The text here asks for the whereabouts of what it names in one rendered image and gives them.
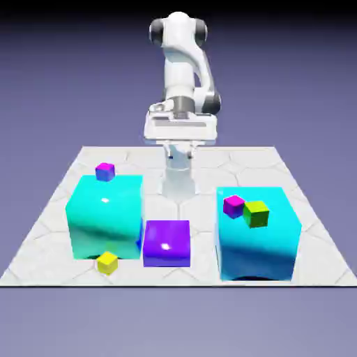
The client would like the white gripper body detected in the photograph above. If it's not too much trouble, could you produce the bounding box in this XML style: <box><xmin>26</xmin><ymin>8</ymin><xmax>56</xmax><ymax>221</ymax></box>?
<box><xmin>143</xmin><ymin>110</ymin><xmax>218</xmax><ymax>146</ymax></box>

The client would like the small magenta cube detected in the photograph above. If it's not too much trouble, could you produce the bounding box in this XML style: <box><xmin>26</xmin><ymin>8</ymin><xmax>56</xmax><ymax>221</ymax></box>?
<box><xmin>222</xmin><ymin>195</ymin><xmax>246</xmax><ymax>219</ymax></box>
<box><xmin>95</xmin><ymin>162</ymin><xmax>116</xmax><ymax>183</ymax></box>

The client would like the small green cube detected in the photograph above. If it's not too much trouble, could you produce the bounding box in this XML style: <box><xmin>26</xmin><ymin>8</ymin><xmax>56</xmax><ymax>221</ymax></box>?
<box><xmin>243</xmin><ymin>200</ymin><xmax>271</xmax><ymax>229</ymax></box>

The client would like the small yellow cube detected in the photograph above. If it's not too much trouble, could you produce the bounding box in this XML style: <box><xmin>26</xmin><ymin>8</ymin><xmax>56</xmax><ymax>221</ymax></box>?
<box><xmin>96</xmin><ymin>251</ymin><xmax>119</xmax><ymax>276</ymax></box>

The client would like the large purple box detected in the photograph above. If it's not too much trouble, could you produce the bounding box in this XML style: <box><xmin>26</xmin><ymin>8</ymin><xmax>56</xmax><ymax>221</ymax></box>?
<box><xmin>142</xmin><ymin>220</ymin><xmax>192</xmax><ymax>268</ymax></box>

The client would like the large turquoise box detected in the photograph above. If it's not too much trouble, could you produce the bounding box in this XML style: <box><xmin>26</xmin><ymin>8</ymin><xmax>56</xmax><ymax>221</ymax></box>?
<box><xmin>65</xmin><ymin>174</ymin><xmax>144</xmax><ymax>261</ymax></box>

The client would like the large cyan box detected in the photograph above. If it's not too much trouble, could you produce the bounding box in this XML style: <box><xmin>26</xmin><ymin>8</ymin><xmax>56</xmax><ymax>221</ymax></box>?
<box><xmin>215</xmin><ymin>186</ymin><xmax>303</xmax><ymax>282</ymax></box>

